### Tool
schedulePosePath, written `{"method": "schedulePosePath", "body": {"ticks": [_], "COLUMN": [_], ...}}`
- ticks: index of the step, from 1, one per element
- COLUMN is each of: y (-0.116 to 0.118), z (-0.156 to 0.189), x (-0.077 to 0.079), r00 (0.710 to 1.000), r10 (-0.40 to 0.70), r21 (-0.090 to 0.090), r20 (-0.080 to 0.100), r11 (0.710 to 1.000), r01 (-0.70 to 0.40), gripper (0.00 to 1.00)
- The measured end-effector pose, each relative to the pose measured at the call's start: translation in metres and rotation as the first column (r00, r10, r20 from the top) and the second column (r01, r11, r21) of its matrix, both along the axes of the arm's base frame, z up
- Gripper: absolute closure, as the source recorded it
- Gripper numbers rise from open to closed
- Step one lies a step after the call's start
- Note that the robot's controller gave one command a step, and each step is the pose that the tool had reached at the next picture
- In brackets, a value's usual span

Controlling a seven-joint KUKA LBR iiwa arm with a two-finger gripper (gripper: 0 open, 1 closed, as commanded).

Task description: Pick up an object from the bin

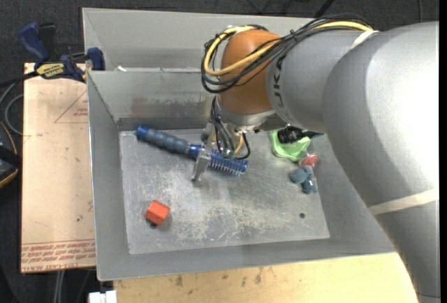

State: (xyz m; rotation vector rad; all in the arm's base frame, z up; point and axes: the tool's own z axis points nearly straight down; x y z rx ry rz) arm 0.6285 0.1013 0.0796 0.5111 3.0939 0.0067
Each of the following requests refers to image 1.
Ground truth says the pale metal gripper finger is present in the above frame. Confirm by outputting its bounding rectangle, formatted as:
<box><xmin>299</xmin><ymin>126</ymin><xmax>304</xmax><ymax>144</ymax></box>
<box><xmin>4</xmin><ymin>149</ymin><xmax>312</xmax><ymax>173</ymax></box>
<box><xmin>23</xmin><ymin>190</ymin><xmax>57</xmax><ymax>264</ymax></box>
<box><xmin>191</xmin><ymin>154</ymin><xmax>204</xmax><ymax>182</ymax></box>
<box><xmin>199</xmin><ymin>151</ymin><xmax>212</xmax><ymax>179</ymax></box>

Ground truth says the grey metal bin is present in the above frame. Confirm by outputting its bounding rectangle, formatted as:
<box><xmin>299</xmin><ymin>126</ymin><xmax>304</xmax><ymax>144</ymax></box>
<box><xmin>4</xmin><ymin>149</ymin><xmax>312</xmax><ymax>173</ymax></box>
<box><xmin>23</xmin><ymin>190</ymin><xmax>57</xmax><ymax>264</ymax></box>
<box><xmin>82</xmin><ymin>7</ymin><xmax>397</xmax><ymax>282</ymax></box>

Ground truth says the orange-red block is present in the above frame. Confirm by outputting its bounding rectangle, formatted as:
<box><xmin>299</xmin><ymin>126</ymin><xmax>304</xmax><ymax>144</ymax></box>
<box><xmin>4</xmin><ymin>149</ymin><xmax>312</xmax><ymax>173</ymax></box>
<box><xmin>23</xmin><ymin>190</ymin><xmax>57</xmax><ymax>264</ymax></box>
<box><xmin>144</xmin><ymin>200</ymin><xmax>172</xmax><ymax>226</ymax></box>

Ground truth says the light green plastic toy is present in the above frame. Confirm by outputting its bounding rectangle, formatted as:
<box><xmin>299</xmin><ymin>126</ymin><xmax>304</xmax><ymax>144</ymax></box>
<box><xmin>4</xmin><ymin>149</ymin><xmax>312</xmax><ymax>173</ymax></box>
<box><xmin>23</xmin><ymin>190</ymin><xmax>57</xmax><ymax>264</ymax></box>
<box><xmin>268</xmin><ymin>128</ymin><xmax>312</xmax><ymax>161</ymax></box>

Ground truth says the small red round toy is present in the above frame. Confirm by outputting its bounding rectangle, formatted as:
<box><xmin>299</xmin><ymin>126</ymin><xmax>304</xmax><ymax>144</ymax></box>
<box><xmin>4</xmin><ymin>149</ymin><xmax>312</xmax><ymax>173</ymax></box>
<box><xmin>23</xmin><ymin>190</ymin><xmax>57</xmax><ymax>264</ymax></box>
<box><xmin>300</xmin><ymin>152</ymin><xmax>319</xmax><ymax>168</ymax></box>

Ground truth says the teal blue soft toy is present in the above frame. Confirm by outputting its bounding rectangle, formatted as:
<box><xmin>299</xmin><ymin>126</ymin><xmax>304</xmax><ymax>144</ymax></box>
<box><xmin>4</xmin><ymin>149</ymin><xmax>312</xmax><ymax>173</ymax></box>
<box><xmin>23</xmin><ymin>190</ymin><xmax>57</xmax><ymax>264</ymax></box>
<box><xmin>288</xmin><ymin>168</ymin><xmax>318</xmax><ymax>195</ymax></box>

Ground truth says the brown cardboard board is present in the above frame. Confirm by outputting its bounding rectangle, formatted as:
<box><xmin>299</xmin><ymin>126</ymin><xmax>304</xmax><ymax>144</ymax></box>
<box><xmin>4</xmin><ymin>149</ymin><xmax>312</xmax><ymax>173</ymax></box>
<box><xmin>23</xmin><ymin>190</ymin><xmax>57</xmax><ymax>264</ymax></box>
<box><xmin>20</xmin><ymin>61</ymin><xmax>97</xmax><ymax>274</ymax></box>

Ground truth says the blue brush with grey handle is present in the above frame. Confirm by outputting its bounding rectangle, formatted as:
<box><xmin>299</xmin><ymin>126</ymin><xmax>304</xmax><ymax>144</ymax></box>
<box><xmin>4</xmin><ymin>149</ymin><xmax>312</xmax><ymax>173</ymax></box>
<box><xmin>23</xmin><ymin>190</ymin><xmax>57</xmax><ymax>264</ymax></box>
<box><xmin>135</xmin><ymin>124</ymin><xmax>249</xmax><ymax>177</ymax></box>

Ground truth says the black cylinder on white bracket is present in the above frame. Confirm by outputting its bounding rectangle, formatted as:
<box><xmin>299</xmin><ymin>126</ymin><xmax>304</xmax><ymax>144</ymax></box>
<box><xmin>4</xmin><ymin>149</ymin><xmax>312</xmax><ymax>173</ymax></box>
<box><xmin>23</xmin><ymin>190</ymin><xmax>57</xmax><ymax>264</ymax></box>
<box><xmin>277</xmin><ymin>126</ymin><xmax>324</xmax><ymax>144</ymax></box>

